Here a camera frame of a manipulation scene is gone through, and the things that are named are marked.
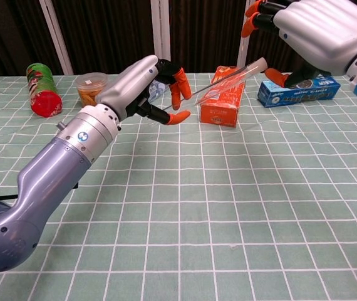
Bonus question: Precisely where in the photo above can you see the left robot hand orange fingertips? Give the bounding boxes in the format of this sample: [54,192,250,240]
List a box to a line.
[96,55,193,127]

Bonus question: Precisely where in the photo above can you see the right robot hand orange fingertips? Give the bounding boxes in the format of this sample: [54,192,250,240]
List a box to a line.
[241,0,357,88]

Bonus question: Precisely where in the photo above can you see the clear glass test tube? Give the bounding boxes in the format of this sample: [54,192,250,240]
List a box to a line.
[150,56,267,126]

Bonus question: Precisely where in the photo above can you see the clear plastic water bottle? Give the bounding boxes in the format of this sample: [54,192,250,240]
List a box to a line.
[148,80,167,103]

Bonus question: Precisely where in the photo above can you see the clear jar of rubber bands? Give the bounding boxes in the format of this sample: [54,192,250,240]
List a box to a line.
[75,72,110,107]

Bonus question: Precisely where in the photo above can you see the dark pleated curtain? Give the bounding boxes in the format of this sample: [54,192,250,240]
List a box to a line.
[0,0,357,77]

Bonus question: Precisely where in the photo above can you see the blue cookie box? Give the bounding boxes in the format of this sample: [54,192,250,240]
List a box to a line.
[257,75,342,108]

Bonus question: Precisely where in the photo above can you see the green chips can red lid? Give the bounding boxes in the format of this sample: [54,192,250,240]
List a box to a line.
[25,62,63,119]

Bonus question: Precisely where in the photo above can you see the orange cardboard box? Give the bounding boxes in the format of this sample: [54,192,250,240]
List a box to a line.
[200,65,249,129]

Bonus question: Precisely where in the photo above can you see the green checked tablecloth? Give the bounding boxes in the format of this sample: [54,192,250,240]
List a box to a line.
[0,71,357,301]

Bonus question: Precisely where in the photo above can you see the white screen frame post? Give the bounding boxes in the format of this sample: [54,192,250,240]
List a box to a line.
[236,0,256,68]
[39,0,74,76]
[150,0,172,63]

